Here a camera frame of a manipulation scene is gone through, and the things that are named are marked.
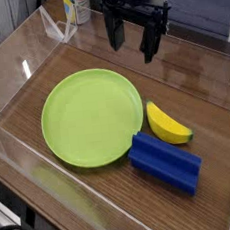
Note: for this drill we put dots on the yellow toy banana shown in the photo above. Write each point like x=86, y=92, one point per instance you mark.
x=165, y=127

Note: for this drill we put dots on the green plastic plate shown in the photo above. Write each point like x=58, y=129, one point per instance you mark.
x=88, y=120

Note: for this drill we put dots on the clear acrylic enclosure wall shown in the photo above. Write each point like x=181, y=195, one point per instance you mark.
x=190, y=82

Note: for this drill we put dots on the blue stepped block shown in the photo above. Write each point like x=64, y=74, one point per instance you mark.
x=166, y=162

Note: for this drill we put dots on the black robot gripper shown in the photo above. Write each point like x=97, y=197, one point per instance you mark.
x=152, y=15

